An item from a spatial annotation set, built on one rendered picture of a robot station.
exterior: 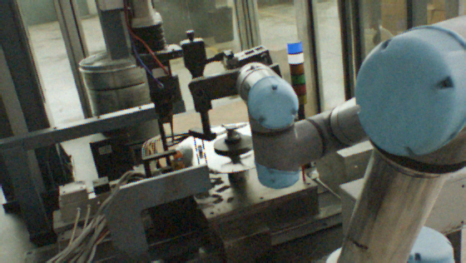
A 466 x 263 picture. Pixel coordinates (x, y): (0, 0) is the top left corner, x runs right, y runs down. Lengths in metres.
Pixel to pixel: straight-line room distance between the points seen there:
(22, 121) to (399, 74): 1.40
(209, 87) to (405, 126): 0.53
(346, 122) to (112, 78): 1.20
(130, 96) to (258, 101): 1.17
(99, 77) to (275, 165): 1.17
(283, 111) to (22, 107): 1.13
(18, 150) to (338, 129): 0.92
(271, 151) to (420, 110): 0.39
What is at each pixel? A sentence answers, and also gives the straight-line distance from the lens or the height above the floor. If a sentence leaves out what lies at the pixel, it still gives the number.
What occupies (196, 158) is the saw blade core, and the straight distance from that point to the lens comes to 1.32.
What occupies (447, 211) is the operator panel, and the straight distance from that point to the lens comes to 1.29.
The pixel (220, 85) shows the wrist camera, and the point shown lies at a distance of 0.96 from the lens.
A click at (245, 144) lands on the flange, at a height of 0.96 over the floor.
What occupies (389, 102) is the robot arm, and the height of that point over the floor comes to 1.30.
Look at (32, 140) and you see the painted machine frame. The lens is 1.49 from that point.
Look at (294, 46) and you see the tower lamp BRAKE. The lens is 1.50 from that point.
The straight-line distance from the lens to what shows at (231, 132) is 1.33.
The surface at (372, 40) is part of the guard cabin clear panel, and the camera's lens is 1.52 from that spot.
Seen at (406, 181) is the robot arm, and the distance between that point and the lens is 0.58.
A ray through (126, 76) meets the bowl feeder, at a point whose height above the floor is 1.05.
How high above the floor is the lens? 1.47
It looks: 21 degrees down
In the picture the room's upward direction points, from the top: 9 degrees counter-clockwise
